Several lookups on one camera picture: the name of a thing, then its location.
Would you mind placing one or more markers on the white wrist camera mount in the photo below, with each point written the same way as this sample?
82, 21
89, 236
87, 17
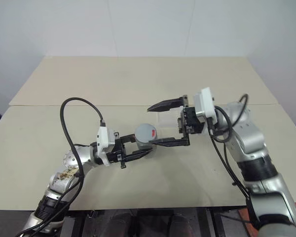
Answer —
204, 103
104, 140

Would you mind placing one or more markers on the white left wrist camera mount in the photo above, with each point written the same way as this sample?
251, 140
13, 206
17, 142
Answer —
104, 140

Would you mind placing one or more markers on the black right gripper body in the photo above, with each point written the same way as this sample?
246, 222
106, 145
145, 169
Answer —
193, 121

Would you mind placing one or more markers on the clear plastic box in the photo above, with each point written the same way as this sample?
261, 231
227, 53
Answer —
169, 119

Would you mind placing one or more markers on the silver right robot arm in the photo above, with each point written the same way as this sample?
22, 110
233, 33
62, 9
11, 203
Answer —
246, 140

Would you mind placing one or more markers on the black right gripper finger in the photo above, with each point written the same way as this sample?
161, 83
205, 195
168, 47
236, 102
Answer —
166, 104
170, 142

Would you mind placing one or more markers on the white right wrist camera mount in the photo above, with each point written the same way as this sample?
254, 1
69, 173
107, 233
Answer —
204, 103

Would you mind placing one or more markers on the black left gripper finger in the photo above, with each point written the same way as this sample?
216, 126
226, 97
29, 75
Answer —
138, 155
128, 137

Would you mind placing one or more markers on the grey jar body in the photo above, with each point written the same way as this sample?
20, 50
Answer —
144, 146

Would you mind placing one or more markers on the grey jar lid red sticker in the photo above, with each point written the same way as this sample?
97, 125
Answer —
145, 132

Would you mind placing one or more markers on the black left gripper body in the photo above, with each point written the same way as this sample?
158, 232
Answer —
114, 155

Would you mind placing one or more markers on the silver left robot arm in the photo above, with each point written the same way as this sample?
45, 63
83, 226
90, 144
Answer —
71, 160

